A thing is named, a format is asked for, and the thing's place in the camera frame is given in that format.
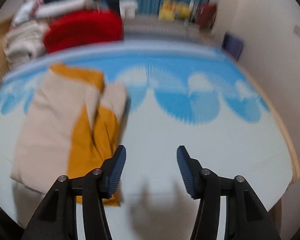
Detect wooden bed frame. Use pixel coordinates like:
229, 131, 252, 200
0, 17, 300, 221

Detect light blue folded mat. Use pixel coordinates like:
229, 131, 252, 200
2, 39, 228, 83

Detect yellow bear plush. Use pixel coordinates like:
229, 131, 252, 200
174, 2, 191, 20

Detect white plush toy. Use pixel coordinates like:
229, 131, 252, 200
119, 0, 138, 19

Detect yellow duck plush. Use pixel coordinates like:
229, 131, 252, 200
158, 0, 176, 21

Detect red folded blanket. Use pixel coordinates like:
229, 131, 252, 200
43, 10, 123, 53

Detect blue patterned bed sheet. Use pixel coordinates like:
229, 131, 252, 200
0, 38, 294, 240

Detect beige and orange hooded jacket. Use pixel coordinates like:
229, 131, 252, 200
10, 63, 128, 193

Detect purple paper bag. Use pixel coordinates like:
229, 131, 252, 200
222, 32, 244, 61

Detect cream folded blanket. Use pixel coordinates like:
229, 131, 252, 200
3, 21, 49, 69

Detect white folded duvet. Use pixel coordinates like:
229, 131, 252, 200
11, 0, 95, 28

